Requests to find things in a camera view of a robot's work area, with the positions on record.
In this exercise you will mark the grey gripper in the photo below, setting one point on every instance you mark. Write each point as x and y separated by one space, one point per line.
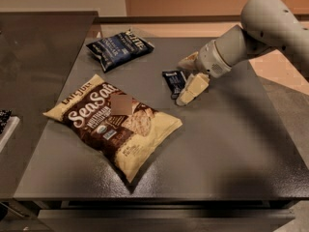
210 59

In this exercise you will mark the dark rxbar blueberry bar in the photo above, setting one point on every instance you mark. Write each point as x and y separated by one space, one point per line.
176 81

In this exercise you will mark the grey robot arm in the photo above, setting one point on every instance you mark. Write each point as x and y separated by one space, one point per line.
265 25

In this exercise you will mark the dark blue chips bag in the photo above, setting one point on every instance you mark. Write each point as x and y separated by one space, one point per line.
119 49

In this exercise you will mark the sea salt chips bag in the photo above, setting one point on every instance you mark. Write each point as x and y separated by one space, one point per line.
105 118

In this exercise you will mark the white tray at left edge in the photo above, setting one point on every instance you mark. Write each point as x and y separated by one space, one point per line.
8 131

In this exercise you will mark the dark patterned item on tray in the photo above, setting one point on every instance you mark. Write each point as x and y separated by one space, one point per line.
4 117

